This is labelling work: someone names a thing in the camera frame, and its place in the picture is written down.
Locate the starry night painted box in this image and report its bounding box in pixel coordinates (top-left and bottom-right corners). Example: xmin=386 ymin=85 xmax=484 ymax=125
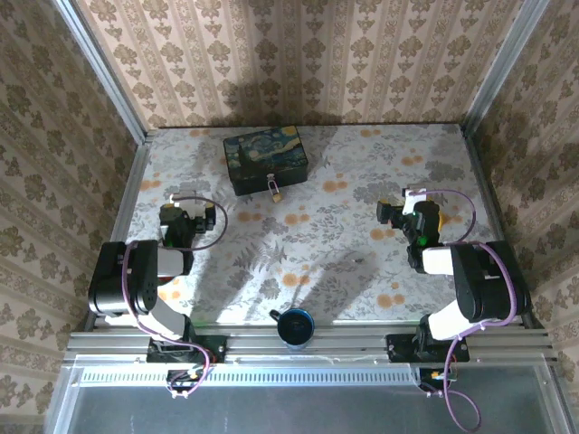
xmin=223 ymin=125 xmax=310 ymax=197

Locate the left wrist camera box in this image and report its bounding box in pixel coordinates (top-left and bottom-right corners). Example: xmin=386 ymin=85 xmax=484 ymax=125
xmin=169 ymin=191 xmax=213 ymax=219

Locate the grey metal sheet panel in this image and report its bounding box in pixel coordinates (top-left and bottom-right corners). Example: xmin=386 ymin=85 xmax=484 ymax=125
xmin=44 ymin=354 xmax=569 ymax=434

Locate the floral patterned tablecloth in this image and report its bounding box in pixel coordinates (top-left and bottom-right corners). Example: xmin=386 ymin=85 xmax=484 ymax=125
xmin=104 ymin=124 xmax=508 ymax=327

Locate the slotted white cable duct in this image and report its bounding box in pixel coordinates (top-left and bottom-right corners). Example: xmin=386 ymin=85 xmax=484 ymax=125
xmin=74 ymin=364 xmax=421 ymax=388

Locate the wide aluminium base rail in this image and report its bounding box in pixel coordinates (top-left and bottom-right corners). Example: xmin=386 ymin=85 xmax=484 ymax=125
xmin=62 ymin=331 xmax=556 ymax=363

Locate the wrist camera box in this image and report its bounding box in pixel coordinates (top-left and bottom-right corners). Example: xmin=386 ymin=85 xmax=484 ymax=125
xmin=169 ymin=191 xmax=213 ymax=219
xmin=403 ymin=186 xmax=430 ymax=217

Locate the small black connector board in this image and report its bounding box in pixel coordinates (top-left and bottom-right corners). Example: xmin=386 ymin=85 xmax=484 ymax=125
xmin=418 ymin=367 xmax=459 ymax=393
xmin=166 ymin=369 xmax=204 ymax=393

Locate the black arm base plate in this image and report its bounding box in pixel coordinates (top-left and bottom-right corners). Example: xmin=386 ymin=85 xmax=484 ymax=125
xmin=147 ymin=334 xmax=226 ymax=363
xmin=387 ymin=333 xmax=470 ymax=363

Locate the aluminium side rail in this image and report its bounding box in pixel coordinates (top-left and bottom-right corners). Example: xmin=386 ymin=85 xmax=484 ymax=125
xmin=83 ymin=139 xmax=151 ymax=332
xmin=460 ymin=124 xmax=546 ymax=329

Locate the dark blue mug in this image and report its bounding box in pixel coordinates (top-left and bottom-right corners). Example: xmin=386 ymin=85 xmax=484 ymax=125
xmin=269 ymin=307 xmax=316 ymax=350

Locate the brass padlock with long shackle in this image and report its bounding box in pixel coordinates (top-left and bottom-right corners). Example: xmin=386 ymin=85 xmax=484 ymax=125
xmin=267 ymin=177 xmax=286 ymax=204

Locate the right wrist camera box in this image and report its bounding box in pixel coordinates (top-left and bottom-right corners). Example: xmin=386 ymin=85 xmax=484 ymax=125
xmin=403 ymin=186 xmax=430 ymax=217

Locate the aluminium frame post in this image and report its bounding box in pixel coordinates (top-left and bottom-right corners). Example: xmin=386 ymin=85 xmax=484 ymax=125
xmin=52 ymin=0 xmax=149 ymax=144
xmin=462 ymin=0 xmax=552 ymax=133

